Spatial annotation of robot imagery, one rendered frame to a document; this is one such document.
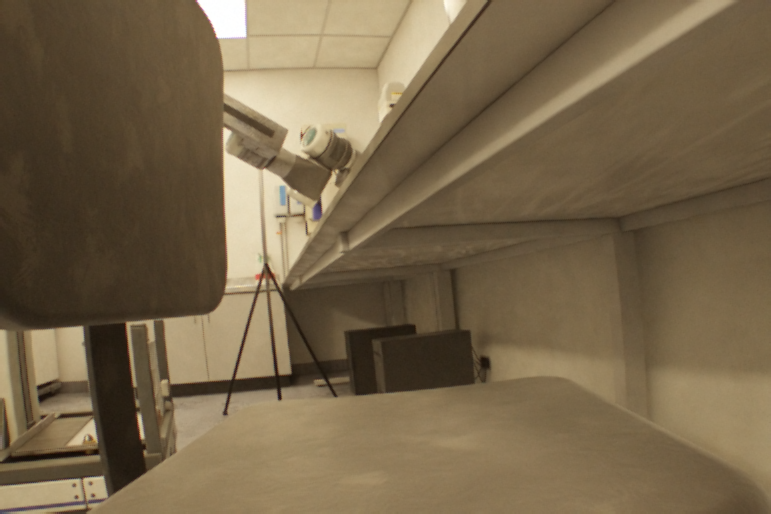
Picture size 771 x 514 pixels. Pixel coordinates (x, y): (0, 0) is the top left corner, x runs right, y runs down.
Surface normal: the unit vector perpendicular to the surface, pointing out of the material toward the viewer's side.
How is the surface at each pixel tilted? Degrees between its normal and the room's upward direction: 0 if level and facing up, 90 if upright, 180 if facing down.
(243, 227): 90
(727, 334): 90
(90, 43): 90
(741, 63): 180
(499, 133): 90
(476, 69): 180
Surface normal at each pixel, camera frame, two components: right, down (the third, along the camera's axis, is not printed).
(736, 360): -0.96, 0.07
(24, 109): 1.00, -0.10
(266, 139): 0.66, -0.17
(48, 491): 0.42, -0.11
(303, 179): 0.40, 0.29
